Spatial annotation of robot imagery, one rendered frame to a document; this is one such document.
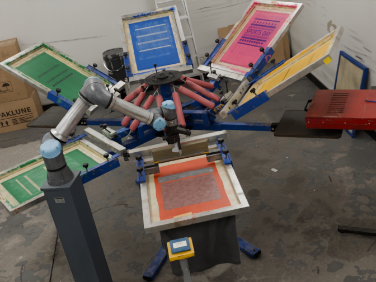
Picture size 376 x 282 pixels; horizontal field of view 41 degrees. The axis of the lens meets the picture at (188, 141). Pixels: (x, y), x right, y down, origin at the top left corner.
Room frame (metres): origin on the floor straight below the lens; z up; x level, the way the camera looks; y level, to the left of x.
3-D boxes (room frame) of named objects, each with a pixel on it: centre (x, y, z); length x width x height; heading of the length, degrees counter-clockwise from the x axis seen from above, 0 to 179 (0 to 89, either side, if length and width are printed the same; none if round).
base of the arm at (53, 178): (2.56, 0.77, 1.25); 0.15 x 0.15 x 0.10
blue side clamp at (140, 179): (2.86, 0.34, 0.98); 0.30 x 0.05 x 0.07; 3
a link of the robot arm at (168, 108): (2.83, 0.08, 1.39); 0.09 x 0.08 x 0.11; 101
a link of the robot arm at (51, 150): (2.57, 0.77, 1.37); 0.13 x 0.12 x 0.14; 11
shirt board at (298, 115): (3.38, -0.50, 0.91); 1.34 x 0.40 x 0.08; 63
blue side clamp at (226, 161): (2.89, -0.22, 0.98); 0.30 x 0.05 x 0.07; 3
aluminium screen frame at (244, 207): (2.63, 0.05, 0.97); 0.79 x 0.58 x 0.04; 3
